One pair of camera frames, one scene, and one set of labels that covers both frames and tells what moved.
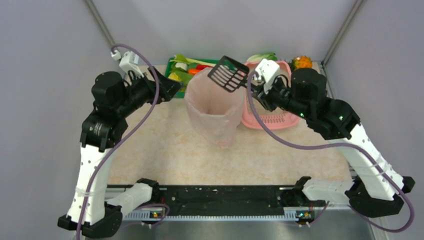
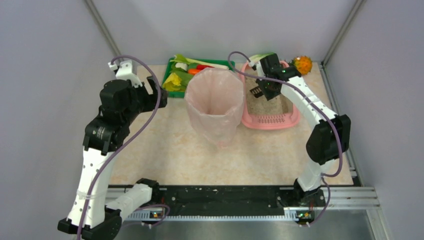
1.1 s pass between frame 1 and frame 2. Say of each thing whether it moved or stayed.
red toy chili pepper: stayed
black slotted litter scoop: moved
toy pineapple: stayed
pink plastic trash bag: stayed
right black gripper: moved
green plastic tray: stayed
